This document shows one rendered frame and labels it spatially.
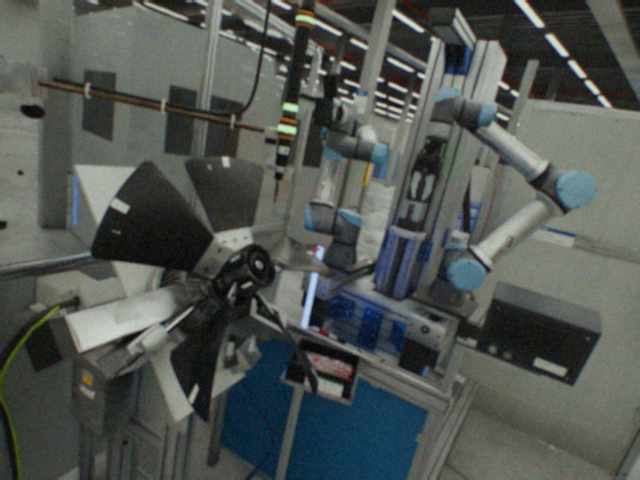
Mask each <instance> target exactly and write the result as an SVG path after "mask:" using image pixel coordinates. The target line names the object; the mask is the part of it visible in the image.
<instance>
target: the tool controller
mask: <svg viewBox="0 0 640 480"><path fill-rule="evenodd" d="M600 337H601V324H600V312H598V311H595V310H592V309H589V308H586V307H583V306H579V305H576V304H573V303H569V302H566V301H563V300H559V299H556V298H553V297H550V296H547V295H544V294H540V293H537V292H533V291H530V290H527V289H524V288H520V287H517V286H514V285H511V284H508V283H504V282H501V281H498V282H497V284H496V287H495V290H494V293H493V295H492V298H491V301H490V304H489V307H488V310H487V313H486V316H485V318H484V321H483V324H482V327H481V331H480V334H479V337H478V340H477V343H476V345H475V348H476V349H478V350H480V351H483V352H485V353H488V354H490V355H494V356H496V357H499V358H501V359H504V360H507V361H509V362H512V363H514V364H517V365H519V366H522V367H524V368H527V369H530V370H533V371H535V372H538V373H541V375H543V376H546V377H548V378H551V379H553V380H556V381H558V382H561V383H563V384H567V385H569V386H574V385H575V384H576V382H577V380H578V378H579V376H580V374H581V373H582V371H583V368H584V366H585V364H586V362H587V361H588V359H589V357H590V355H591V353H592V351H593V349H594V348H595V346H596V344H597V342H598V340H599V338H600Z"/></svg>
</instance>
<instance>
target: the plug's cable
mask: <svg viewBox="0 0 640 480"><path fill-rule="evenodd" d="M76 304H78V300H77V298H73V299H69V300H66V301H63V302H60V303H57V304H55V305H53V306H50V307H48V308H46V309H44V310H42V311H41V312H39V313H38V314H36V315H35V316H33V317H32V318H31V319H30V320H28V321H27V322H26V323H25V324H24V325H23V326H22V327H21V328H20V329H19V330H18V331H17V332H16V334H15V336H14V337H13V338H12V339H11V341H10V342H9V343H8V345H7V346H6V348H5V349H4V350H3V352H2V353H1V355H0V371H1V369H2V367H3V365H4V363H5V362H6V360H7V359H8V357H9V356H10V354H11V353H12V351H13V350H14V349H15V347H16V346H17V344H18V343H19V342H20V341H21V339H22V338H23V337H24V336H25V335H26V333H27V331H29V330H30V329H31V328H32V327H33V326H34V325H35V324H36V323H37V322H38V323H37V324H36V325H35V326H34V328H33V329H32V330H34V329H35V328H37V327H38V326H40V325H41V324H42V323H43V322H44V321H45V320H46V319H47V318H48V317H49V316H50V315H52V314H53V313H54V312H56V311H58V310H61V309H63V308H66V307H69V306H73V305H76ZM41 319H42V320H41ZM40 320H41V321H40ZM32 330H31V331H30V333H29V334H27V335H26V336H25V337H24V338H23V340H22V341H21V342H20V343H19V345H18V346H17V347H16V349H15V350H14V351H13V353H12V354H11V356H10V357H9V359H8V360H7V362H6V364H5V366H4V367H3V370H2V372H1V375H0V399H1V401H2V402H1V401H0V420H1V422H2V425H3V429H4V432H5V437H6V442H7V447H8V454H9V460H10V468H11V477H12V480H18V470H17V461H16V453H15V446H14V440H13V435H12V429H11V425H10V421H9V418H7V414H8V417H10V420H11V424H12V428H13V433H14V438H15V444H16V451H17V458H18V467H19V477H20V480H22V470H21V461H20V452H19V445H18V439H17V433H16V428H15V423H14V419H13V416H12V415H11V413H10V410H9V408H8V406H7V404H6V403H5V399H4V397H3V394H2V381H3V377H4V374H5V371H6V369H7V367H8V365H9V363H10V361H11V360H12V358H13V357H14V355H15V354H16V352H17V351H18V350H19V348H20V347H21V346H22V344H23V343H24V342H25V341H26V340H27V338H29V337H30V336H31V335H32ZM2 404H3V405H2ZM3 406H4V407H3ZM4 408H5V409H6V411H5V409H4ZM6 412H7V414H6Z"/></svg>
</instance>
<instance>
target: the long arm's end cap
mask: <svg viewBox="0 0 640 480"><path fill-rule="evenodd" d="M24 346H25V349H26V351H28V354H29V357H30V359H31V362H32V365H33V367H34V370H35V373H37V372H40V371H43V370H45V369H48V368H50V367H53V366H55V365H57V364H58V363H60V362H62V361H64V360H66V359H68V358H70V357H72V356H74V355H76V354H78V353H79V352H78V350H77V347H76V345H75V342H74V339H73V337H72V334H71V331H70V328H69V325H68V323H67V320H66V318H65V316H61V317H57V318H53V319H50V320H48V321H46V322H45V323H43V324H41V325H40V326H38V327H37V328H35V329H34V330H32V335H31V336H30V337H29V338H27V340H26V341H25V342H24Z"/></svg>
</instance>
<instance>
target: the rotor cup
mask: <svg viewBox="0 0 640 480"><path fill-rule="evenodd" d="M238 255H240V257H239V258H237V259H236V260H234V261H232V259H233V258H234V257H236V256H238ZM257 261H260V262H261V263H262V265H263V267H262V268H261V269H260V268H258V267H257V265H256V262H257ZM275 278H276V267H275V263H274V261H273V258H272V257H271V255H270V253H269V252H268V251H267V250H266V249H265V248H264V247H263V246H261V245H260V244H257V243H249V244H247V245H245V246H243V247H241V248H239V249H238V250H236V251H234V252H232V253H231V255H230V256H228V258H227V259H226V261H225V262H224V264H223V265H222V266H221V268H220V269H219V271H218V272H217V274H216V276H215V277H214V278H213V279H209V278H206V277H204V281H205V285H206V288H207V290H208V292H209V294H210V295H211V297H212V298H213V299H214V300H215V301H216V302H217V303H218V304H220V305H222V301H223V298H224V297H225V298H226V296H227V294H228V291H229V289H230V287H231V284H233V282H234V280H236V282H237V290H236V299H234V301H236V302H235V303H234V305H233V307H232V308H235V307H238V306H241V305H243V304H244V303H245V302H246V301H247V300H248V298H249V296H251V295H253V294H256V293H258V292H260V291H262V290H264V288H267V287H269V286H270V285H271V284H272V283H273V282H274V281H275ZM249 282H251V283H252V285H250V286H248V287H246V288H242V286H244V285H246V284H249Z"/></svg>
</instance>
